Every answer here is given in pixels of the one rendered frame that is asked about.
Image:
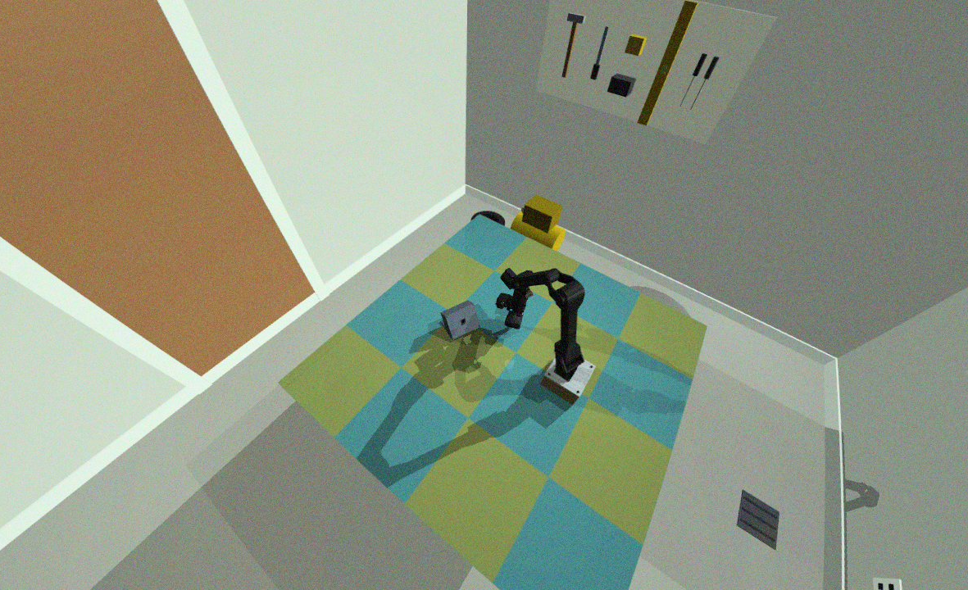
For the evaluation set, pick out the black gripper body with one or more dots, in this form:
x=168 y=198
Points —
x=514 y=319

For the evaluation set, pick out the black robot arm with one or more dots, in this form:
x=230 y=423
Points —
x=568 y=298

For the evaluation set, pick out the grey square panel with hole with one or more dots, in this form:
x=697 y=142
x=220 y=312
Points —
x=460 y=319

